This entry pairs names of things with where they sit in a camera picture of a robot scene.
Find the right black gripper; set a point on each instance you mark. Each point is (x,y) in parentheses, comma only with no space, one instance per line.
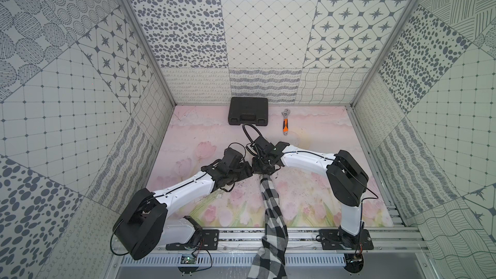
(256,170)

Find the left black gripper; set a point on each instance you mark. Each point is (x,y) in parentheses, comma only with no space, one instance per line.
(245,168)

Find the checkered sleeve forearm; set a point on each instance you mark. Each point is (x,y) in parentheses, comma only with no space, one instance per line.
(269,261)

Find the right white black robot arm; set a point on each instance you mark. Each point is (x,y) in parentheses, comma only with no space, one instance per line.
(347,179)

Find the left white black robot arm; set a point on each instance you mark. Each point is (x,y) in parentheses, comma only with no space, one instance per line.
(166,209)

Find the black plastic tool case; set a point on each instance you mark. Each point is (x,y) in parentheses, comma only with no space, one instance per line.
(248,110)

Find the green circuit board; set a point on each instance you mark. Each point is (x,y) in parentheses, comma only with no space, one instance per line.
(188,259)

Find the orange handled adjustable wrench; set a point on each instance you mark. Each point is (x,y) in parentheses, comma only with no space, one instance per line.
(285,115)

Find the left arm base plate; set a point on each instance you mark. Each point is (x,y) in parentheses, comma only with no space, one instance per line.
(205,239)

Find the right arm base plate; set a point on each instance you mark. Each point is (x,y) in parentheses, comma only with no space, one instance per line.
(337,239)

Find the aluminium rail frame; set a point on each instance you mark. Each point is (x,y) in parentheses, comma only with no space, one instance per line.
(302,239)

